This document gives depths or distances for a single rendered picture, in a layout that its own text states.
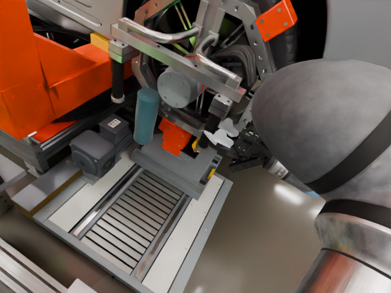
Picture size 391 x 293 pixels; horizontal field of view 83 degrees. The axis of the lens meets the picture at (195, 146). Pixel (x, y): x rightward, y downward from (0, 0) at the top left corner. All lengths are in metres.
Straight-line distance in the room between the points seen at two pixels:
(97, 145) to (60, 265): 0.59
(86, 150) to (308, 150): 1.02
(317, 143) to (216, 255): 1.26
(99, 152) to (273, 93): 0.96
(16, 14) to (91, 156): 0.57
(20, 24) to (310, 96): 0.80
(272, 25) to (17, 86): 0.80
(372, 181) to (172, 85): 0.63
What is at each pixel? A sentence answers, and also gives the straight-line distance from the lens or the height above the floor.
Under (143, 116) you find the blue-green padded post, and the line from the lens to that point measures 0.92.
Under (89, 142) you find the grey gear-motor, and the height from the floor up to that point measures 0.41.
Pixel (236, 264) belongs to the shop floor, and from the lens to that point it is 1.44.
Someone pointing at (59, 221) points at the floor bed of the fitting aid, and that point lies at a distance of 1.32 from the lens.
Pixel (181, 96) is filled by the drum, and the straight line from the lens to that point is 0.74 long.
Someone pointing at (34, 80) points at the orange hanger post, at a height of 0.73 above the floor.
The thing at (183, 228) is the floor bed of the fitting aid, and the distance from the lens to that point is 1.31.
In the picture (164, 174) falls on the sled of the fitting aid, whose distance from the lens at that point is 1.36.
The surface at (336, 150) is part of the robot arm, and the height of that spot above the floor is 1.18.
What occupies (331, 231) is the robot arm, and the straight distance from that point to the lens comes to 0.20.
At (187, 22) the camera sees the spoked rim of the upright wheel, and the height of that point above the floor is 0.97.
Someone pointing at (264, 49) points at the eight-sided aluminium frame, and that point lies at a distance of 0.75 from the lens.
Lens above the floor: 1.27
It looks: 46 degrees down
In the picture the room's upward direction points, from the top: 23 degrees clockwise
